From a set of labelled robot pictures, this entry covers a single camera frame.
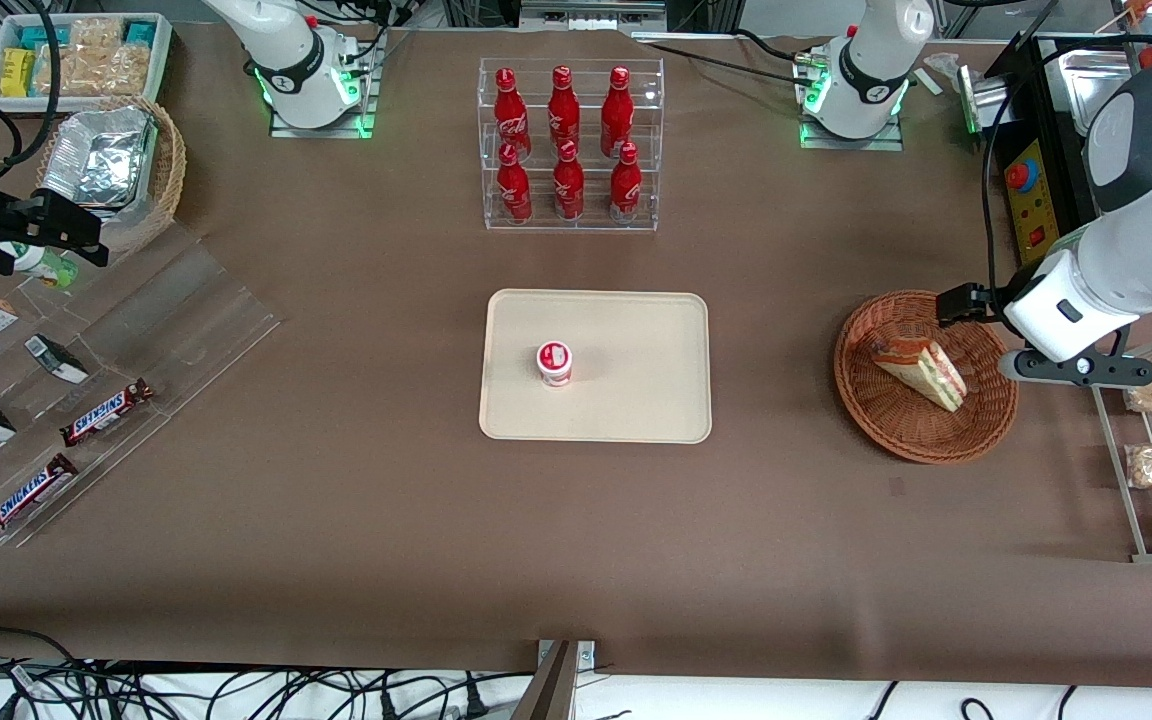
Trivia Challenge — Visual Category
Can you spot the steel warmer pan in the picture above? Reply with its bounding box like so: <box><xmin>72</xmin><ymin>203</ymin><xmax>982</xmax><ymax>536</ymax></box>
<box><xmin>1058</xmin><ymin>47</ymin><xmax>1142</xmax><ymax>126</ymax></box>

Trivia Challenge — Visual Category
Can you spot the black hanging cable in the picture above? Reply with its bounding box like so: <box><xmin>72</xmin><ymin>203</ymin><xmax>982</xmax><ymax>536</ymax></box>
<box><xmin>0</xmin><ymin>0</ymin><xmax>64</xmax><ymax>183</ymax></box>

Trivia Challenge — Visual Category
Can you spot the black cable bundle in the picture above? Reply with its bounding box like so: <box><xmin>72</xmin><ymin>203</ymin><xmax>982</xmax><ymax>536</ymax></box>
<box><xmin>0</xmin><ymin>627</ymin><xmax>537</xmax><ymax>720</ymax></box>

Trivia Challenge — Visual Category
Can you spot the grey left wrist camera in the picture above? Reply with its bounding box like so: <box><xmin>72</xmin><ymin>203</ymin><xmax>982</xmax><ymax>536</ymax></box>
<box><xmin>998</xmin><ymin>348</ymin><xmax>1152</xmax><ymax>388</ymax></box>

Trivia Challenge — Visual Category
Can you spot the red cola bottle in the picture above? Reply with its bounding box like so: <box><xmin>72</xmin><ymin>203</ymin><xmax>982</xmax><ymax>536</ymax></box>
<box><xmin>547</xmin><ymin>66</ymin><xmax>583</xmax><ymax>151</ymax></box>
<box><xmin>493</xmin><ymin>68</ymin><xmax>533</xmax><ymax>161</ymax></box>
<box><xmin>552</xmin><ymin>140</ymin><xmax>586</xmax><ymax>222</ymax></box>
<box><xmin>608</xmin><ymin>142</ymin><xmax>644</xmax><ymax>224</ymax></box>
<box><xmin>600</xmin><ymin>67</ymin><xmax>635</xmax><ymax>158</ymax></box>
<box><xmin>495</xmin><ymin>143</ymin><xmax>535</xmax><ymax>225</ymax></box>

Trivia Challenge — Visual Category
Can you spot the round brown wicker basket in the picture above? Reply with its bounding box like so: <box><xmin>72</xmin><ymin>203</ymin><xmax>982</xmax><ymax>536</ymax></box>
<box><xmin>833</xmin><ymin>290</ymin><xmax>1020</xmax><ymax>465</ymax></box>

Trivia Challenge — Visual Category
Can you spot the clear plastic wrapper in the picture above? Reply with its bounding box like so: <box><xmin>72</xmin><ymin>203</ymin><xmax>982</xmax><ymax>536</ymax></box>
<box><xmin>919</xmin><ymin>51</ymin><xmax>965</xmax><ymax>97</ymax></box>

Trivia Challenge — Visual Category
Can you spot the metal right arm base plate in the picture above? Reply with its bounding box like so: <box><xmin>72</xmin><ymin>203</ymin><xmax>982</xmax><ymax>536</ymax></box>
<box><xmin>269</xmin><ymin>28</ymin><xmax>378</xmax><ymax>140</ymax></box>

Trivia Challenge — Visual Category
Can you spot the silver wire shelf rack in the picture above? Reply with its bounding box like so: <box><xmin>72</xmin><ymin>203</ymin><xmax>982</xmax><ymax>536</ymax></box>
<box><xmin>1081</xmin><ymin>333</ymin><xmax>1152</xmax><ymax>564</ymax></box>

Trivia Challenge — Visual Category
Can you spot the metal table bracket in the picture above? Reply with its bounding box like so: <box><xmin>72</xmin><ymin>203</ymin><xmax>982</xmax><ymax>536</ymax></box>
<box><xmin>511</xmin><ymin>639</ymin><xmax>599</xmax><ymax>720</ymax></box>

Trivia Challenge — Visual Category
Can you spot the clear acrylic stepped display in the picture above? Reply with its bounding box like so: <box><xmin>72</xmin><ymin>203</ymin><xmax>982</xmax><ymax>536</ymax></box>
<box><xmin>0</xmin><ymin>220</ymin><xmax>283</xmax><ymax>548</ymax></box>

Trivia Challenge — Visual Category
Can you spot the black food warmer machine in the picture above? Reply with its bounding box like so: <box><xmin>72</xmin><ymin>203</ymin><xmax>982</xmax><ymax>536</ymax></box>
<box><xmin>958</xmin><ymin>30</ymin><xmax>1152</xmax><ymax>293</ymax></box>

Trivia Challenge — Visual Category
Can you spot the yellow snack pack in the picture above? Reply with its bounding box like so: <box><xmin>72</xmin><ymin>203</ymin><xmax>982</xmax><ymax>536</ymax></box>
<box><xmin>0</xmin><ymin>47</ymin><xmax>37</xmax><ymax>99</ymax></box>

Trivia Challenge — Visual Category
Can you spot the black table cable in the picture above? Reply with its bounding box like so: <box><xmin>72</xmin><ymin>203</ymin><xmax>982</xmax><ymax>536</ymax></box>
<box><xmin>631</xmin><ymin>26</ymin><xmax>829</xmax><ymax>79</ymax></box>

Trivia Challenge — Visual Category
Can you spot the beige plastic tray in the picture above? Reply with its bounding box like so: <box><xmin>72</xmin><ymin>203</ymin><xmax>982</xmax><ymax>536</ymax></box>
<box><xmin>478</xmin><ymin>289</ymin><xmax>713</xmax><ymax>444</ymax></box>

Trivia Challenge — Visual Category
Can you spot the white plastic snack bin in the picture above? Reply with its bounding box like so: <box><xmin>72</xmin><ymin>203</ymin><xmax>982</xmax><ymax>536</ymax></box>
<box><xmin>0</xmin><ymin>12</ymin><xmax>175</xmax><ymax>113</ymax></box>

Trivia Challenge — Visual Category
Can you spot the brown table cover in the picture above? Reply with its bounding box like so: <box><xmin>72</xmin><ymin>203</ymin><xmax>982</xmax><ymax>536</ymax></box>
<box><xmin>0</xmin><ymin>20</ymin><xmax>1152</xmax><ymax>691</ymax></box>

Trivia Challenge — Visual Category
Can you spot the white red yogurt cup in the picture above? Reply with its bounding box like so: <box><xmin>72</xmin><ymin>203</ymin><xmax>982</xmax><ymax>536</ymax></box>
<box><xmin>536</xmin><ymin>341</ymin><xmax>575</xmax><ymax>389</ymax></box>

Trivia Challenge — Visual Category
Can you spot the green white small bottle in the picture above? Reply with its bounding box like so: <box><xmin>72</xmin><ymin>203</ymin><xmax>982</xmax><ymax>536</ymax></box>
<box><xmin>0</xmin><ymin>241</ymin><xmax>80</xmax><ymax>290</ymax></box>

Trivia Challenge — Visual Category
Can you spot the silver foil packet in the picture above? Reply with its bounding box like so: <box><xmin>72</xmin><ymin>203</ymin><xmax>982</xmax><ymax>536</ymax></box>
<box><xmin>40</xmin><ymin>107</ymin><xmax>159</xmax><ymax>209</ymax></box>

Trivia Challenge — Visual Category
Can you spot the triangular sandwich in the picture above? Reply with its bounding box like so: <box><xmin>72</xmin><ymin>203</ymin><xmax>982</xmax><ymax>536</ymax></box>
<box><xmin>870</xmin><ymin>335</ymin><xmax>968</xmax><ymax>414</ymax></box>

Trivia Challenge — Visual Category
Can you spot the brown snickers bar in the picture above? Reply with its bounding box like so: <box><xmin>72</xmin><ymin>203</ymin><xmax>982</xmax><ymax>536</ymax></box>
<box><xmin>59</xmin><ymin>378</ymin><xmax>155</xmax><ymax>448</ymax></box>
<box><xmin>0</xmin><ymin>453</ymin><xmax>80</xmax><ymax>541</ymax></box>

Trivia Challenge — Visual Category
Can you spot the clear acrylic bottle rack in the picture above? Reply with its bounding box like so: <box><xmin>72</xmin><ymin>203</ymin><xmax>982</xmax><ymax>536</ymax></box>
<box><xmin>478</xmin><ymin>57</ymin><xmax>665</xmax><ymax>233</ymax></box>

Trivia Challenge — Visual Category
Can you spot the clear rice cracker pack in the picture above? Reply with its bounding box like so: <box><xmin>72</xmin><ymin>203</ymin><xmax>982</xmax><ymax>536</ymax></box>
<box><xmin>34</xmin><ymin>42</ymin><xmax>153</xmax><ymax>98</ymax></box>
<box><xmin>70</xmin><ymin>17</ymin><xmax>125</xmax><ymax>51</ymax></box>

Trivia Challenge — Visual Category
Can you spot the light wicker basket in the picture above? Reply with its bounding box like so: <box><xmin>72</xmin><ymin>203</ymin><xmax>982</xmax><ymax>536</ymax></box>
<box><xmin>34</xmin><ymin>95</ymin><xmax>188</xmax><ymax>257</ymax></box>

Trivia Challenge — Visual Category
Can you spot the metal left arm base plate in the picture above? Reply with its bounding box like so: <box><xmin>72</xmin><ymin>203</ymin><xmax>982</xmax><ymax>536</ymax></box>
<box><xmin>799</xmin><ymin>38</ymin><xmax>906</xmax><ymax>153</ymax></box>

